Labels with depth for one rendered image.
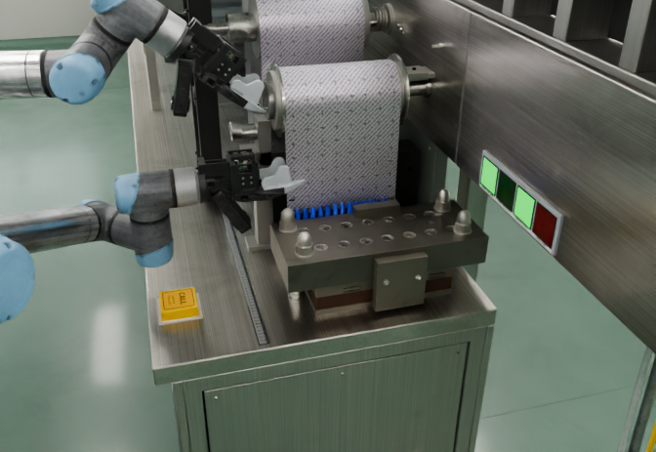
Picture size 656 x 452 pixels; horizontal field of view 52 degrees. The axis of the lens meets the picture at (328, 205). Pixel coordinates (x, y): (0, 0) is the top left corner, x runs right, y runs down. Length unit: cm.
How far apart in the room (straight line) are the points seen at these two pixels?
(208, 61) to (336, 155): 31
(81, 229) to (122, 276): 178
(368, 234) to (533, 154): 38
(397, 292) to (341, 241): 14
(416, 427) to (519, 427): 97
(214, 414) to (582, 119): 82
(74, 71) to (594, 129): 76
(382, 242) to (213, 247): 42
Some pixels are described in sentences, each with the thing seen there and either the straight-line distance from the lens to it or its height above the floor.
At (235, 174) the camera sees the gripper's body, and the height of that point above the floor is 114.
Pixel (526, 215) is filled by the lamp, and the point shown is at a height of 118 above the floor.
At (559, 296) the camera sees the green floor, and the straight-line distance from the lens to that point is 308.
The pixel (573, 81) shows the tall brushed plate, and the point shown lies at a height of 141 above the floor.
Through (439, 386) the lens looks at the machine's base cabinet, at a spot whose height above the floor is 72.
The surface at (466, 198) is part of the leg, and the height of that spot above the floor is 93.
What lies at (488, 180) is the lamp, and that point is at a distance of 124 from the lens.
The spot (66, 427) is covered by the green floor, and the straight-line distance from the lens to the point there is 250.
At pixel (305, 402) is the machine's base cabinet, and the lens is 137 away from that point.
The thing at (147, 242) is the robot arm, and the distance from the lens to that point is 135.
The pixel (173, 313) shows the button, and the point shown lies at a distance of 133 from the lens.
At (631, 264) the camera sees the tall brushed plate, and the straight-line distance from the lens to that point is 96.
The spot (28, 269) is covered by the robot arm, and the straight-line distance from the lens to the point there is 109.
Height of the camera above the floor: 171
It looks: 28 degrees down
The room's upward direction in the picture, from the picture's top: 1 degrees clockwise
